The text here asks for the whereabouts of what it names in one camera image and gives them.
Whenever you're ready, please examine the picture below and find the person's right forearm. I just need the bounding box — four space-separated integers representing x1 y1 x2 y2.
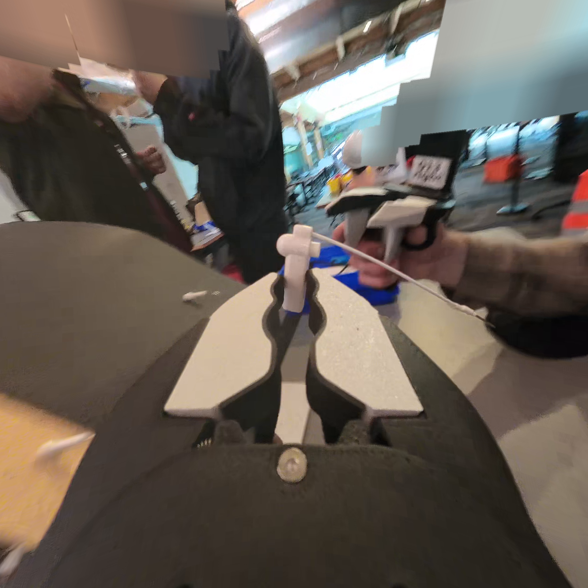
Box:
453 228 588 319

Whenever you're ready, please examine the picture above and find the blue plastic bin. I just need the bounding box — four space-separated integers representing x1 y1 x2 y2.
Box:
279 242 401 307

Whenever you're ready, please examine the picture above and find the orange traffic cone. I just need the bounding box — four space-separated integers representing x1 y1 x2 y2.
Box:
562 170 588 231

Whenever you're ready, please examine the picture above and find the orange bin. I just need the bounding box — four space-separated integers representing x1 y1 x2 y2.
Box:
484 154 525 185

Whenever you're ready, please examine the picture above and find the black wood-rimmed board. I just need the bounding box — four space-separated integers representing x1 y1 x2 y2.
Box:
0 221 251 556

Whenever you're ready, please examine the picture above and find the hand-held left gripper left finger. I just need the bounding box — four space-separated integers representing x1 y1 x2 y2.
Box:
166 273 281 416

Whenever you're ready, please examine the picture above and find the person's right hand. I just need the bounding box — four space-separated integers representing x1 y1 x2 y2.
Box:
333 221 470 290

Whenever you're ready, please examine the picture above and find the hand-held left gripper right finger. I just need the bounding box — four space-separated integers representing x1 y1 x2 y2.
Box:
308 269 423 420

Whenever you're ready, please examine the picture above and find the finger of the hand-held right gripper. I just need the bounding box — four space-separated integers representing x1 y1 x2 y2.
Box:
367 196 438 229
326 188 393 217

